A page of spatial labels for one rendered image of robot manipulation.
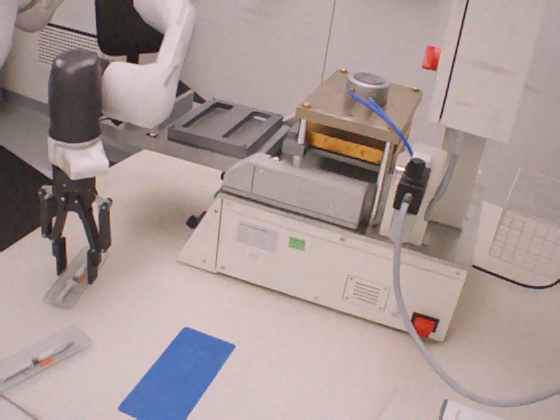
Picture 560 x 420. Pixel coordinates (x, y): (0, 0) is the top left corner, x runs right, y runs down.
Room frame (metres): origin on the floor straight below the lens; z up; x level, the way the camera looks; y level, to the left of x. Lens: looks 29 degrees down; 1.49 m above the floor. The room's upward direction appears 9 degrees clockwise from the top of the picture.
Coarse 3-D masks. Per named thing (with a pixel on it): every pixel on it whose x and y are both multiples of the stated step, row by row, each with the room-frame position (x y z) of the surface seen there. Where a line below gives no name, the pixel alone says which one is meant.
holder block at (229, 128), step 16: (192, 112) 1.24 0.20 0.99; (208, 112) 1.28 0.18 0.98; (224, 112) 1.30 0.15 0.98; (240, 112) 1.27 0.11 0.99; (256, 112) 1.29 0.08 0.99; (272, 112) 1.30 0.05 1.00; (176, 128) 1.14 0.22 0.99; (192, 128) 1.19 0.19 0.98; (208, 128) 1.17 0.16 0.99; (224, 128) 1.18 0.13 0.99; (240, 128) 1.22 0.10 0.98; (256, 128) 1.24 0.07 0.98; (272, 128) 1.23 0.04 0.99; (192, 144) 1.13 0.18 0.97; (208, 144) 1.12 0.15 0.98; (224, 144) 1.11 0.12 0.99; (240, 144) 1.11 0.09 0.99; (256, 144) 1.15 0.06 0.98
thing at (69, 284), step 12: (84, 252) 1.01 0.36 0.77; (108, 252) 1.02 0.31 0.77; (72, 264) 0.97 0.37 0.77; (84, 264) 0.97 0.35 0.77; (60, 276) 0.92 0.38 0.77; (72, 276) 0.93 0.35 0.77; (84, 276) 0.94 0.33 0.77; (60, 288) 0.89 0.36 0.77; (72, 288) 0.89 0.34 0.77; (60, 300) 0.86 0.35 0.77; (72, 300) 0.86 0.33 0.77
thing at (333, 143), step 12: (312, 132) 1.07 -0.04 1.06; (324, 132) 1.08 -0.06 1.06; (336, 132) 1.08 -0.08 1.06; (348, 132) 1.09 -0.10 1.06; (408, 132) 1.19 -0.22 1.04; (312, 144) 1.07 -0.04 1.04; (324, 144) 1.06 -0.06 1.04; (336, 144) 1.06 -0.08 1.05; (348, 144) 1.05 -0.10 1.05; (360, 144) 1.05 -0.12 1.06; (372, 144) 1.06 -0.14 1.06; (396, 144) 1.07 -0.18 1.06; (324, 156) 1.06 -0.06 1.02; (336, 156) 1.06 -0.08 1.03; (348, 156) 1.05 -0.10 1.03; (360, 156) 1.03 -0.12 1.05; (372, 156) 1.04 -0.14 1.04; (396, 156) 1.07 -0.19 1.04; (372, 168) 1.04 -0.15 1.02
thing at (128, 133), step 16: (192, 96) 1.32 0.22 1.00; (176, 112) 1.25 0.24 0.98; (128, 128) 1.17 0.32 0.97; (144, 128) 1.18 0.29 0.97; (160, 128) 1.19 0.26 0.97; (288, 128) 1.29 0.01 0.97; (128, 144) 1.16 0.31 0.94; (144, 144) 1.15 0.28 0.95; (160, 144) 1.14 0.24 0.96; (176, 144) 1.13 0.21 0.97; (272, 144) 1.19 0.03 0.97; (192, 160) 1.12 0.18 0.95; (208, 160) 1.11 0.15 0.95; (224, 160) 1.10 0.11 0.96; (240, 160) 1.10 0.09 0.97
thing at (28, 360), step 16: (64, 336) 0.77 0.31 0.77; (80, 336) 0.78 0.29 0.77; (16, 352) 0.71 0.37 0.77; (32, 352) 0.72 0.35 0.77; (48, 352) 0.72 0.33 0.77; (64, 352) 0.73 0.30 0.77; (0, 368) 0.67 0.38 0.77; (16, 368) 0.68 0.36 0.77; (32, 368) 0.68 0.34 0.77; (0, 384) 0.64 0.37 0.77
